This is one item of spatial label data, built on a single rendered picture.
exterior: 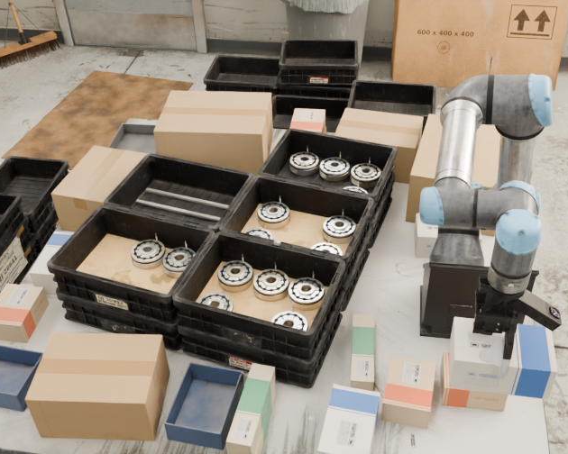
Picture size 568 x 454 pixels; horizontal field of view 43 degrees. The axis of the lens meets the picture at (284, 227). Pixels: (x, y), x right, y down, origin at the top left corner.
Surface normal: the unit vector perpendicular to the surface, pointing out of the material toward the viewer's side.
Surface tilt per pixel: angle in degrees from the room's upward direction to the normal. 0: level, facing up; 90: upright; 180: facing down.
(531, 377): 90
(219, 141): 90
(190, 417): 0
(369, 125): 0
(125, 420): 90
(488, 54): 74
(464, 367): 90
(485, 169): 0
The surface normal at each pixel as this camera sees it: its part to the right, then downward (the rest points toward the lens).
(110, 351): -0.03, -0.77
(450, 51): -0.17, 0.41
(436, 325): -0.14, 0.64
